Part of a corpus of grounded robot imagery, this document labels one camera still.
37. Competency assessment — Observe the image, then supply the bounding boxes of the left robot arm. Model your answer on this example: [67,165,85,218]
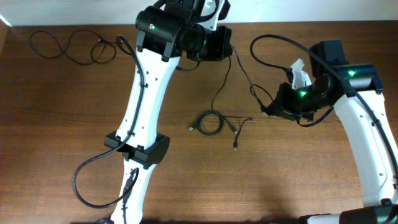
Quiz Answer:
[99,1,231,223]

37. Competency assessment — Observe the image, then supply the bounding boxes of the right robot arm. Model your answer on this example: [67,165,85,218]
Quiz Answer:
[262,62,397,223]

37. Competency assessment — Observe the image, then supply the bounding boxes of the black thin usb cable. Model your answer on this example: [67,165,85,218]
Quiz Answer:
[29,29,124,66]

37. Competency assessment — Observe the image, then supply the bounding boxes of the black braided usb cable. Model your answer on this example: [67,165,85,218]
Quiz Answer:
[210,43,274,151]

